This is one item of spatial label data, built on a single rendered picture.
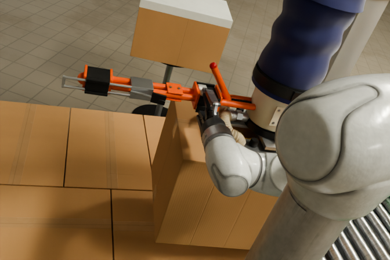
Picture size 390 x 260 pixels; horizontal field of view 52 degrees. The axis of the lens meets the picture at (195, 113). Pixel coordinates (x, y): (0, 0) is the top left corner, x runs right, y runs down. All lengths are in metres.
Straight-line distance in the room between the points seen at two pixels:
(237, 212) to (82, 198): 0.69
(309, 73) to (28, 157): 1.28
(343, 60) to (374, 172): 2.27
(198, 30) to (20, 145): 1.33
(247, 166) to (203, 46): 1.77
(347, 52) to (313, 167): 2.28
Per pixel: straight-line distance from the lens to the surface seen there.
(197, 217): 1.44
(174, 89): 1.28
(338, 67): 2.75
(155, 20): 2.65
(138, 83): 1.26
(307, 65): 1.25
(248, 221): 1.50
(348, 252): 2.07
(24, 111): 2.24
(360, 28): 2.68
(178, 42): 2.70
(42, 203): 1.77
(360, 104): 0.47
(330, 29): 1.23
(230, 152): 1.03
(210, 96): 1.22
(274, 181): 1.07
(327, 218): 0.58
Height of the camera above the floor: 1.85
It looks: 32 degrees down
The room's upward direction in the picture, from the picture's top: 18 degrees clockwise
